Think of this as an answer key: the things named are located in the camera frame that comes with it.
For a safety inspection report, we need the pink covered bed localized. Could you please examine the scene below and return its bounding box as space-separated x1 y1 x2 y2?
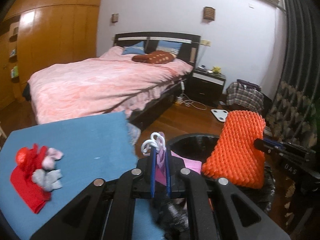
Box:
28 46 193 124

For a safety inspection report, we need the large orange foam net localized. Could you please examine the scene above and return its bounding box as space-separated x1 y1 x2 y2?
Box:
202 110 266 189

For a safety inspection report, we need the pink bag with string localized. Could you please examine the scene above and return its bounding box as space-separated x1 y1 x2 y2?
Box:
140 132 202 186

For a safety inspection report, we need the right wall lamp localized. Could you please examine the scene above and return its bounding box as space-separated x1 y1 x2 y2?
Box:
202 7 215 22

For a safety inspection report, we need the plaid bag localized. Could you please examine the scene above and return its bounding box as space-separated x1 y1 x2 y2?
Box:
226 82 264 113

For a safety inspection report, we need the grey sock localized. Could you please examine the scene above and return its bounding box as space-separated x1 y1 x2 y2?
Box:
31 169 62 192

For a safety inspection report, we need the left blue pillow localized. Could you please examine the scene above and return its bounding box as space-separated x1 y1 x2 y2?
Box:
122 41 145 55

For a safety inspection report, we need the pink sock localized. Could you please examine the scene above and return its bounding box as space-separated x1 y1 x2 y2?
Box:
41 147 63 171

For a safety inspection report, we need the brown dotted cushion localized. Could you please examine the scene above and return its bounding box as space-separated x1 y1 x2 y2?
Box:
132 50 175 64

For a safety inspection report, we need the blue pillow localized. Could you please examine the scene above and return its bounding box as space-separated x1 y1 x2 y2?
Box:
122 41 145 55
156 40 182 56

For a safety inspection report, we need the white bathroom scale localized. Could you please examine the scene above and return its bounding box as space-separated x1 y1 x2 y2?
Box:
210 109 228 122

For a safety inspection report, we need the wall lamp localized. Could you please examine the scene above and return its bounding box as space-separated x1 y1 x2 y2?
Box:
111 14 119 23
202 7 215 22

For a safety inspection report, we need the left wall lamp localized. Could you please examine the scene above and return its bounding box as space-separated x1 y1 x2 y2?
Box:
111 14 119 23

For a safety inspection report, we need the wooden wardrobe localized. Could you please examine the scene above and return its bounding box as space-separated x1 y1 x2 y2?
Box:
1 0 101 108

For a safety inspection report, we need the black lined trash bin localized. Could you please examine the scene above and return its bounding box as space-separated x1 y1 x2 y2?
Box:
157 132 276 240

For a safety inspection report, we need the white charger cable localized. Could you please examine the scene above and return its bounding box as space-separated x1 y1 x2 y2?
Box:
175 80 208 111

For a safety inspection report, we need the red cloth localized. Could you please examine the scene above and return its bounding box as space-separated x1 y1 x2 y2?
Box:
10 166 52 214

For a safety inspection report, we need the dark wooden headboard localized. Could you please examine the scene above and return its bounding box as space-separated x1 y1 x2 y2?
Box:
113 31 201 67

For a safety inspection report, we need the red sock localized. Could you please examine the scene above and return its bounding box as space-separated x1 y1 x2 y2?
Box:
20 144 48 178

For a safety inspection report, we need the right blue pillow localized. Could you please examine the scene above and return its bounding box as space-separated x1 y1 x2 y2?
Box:
156 40 182 56

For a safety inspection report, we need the dark patterned curtain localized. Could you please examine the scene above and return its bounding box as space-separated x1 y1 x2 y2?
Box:
266 0 319 148

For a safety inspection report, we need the blue table cloth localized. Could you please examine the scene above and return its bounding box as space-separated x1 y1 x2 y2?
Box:
1 112 138 239

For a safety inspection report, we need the yellow plush toy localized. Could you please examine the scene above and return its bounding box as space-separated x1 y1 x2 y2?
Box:
212 66 222 74

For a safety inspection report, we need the dark nightstand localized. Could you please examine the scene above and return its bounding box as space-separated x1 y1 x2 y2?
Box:
185 68 226 107

